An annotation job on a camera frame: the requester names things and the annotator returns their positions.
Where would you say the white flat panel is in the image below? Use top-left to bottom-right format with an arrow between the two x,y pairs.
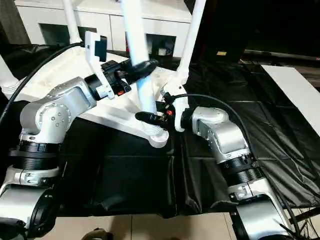
259,64 -> 320,138

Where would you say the black left wrist camera cable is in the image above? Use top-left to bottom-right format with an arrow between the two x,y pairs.
0,42 -> 86,123

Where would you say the white plastic table top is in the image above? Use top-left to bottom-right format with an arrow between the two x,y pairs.
0,48 -> 191,149

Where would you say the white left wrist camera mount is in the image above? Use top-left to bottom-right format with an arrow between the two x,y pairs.
83,31 -> 116,101

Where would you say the white glass-door cabinet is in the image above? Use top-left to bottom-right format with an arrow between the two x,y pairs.
14,0 -> 195,60

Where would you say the dark thin rod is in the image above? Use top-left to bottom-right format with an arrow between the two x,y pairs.
291,206 -> 320,222

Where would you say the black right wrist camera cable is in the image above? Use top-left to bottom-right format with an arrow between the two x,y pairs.
162,92 -> 301,240

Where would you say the black work mat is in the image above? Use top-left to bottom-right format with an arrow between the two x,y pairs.
0,42 -> 320,218

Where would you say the grey pleated curtain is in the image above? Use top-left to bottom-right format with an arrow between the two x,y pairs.
0,0 -> 31,46

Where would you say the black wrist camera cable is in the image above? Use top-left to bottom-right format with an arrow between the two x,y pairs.
0,42 -> 86,123
162,92 -> 301,240

